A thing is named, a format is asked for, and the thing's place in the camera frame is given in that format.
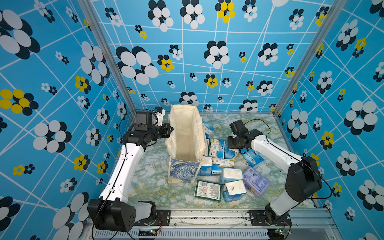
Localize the blue white tissue box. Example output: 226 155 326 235
202 121 215 139

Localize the cream canvas tote bag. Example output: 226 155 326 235
166 105 207 184

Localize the blue white front tissue pack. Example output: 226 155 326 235
198 157 213 176

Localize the blue tissue pack white top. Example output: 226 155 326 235
223 180 247 203

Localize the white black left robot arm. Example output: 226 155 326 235
88 107 174 233

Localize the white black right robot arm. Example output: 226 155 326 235
228 120 323 225

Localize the white blue printed tissue pack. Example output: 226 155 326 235
209 139 226 159

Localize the colourful small tissue pack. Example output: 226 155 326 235
211 158 235 175

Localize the purple tissue pack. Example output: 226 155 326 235
243 167 270 198

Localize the green flat tissue pack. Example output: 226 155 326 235
194 180 222 202

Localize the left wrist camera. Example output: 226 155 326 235
154 107 166 127

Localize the left aluminium corner post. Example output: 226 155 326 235
79 0 137 111

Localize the aluminium corner post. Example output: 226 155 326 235
79 0 137 111
273 0 347 118

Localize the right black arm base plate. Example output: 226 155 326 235
245 210 292 227

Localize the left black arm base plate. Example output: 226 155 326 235
134 210 171 227

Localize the aluminium front rail frame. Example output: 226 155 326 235
81 209 342 240

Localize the right aluminium corner post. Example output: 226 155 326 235
273 0 347 118

